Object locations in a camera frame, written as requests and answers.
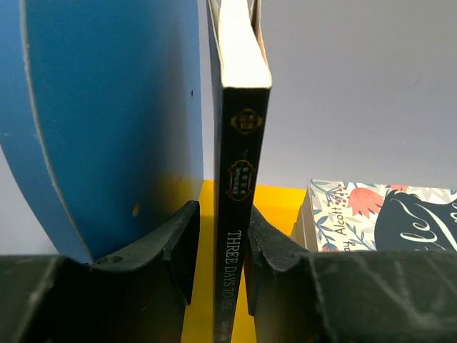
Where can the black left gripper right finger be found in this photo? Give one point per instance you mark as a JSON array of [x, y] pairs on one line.
[[299, 296]]

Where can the Three Days to See book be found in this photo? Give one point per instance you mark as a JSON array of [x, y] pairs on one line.
[[241, 84]]

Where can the Little Women book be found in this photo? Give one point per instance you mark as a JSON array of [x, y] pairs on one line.
[[354, 216]]

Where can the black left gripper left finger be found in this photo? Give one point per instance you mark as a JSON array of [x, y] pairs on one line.
[[138, 294]]

